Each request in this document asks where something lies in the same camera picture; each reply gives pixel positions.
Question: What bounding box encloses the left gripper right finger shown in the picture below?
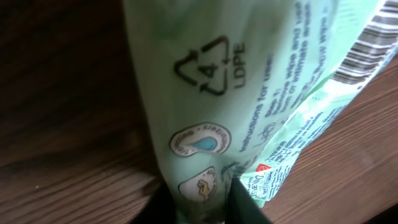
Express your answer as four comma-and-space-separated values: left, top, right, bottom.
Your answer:
224, 178, 272, 224

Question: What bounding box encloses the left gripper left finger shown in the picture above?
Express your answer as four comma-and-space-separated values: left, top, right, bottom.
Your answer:
130, 182, 177, 224

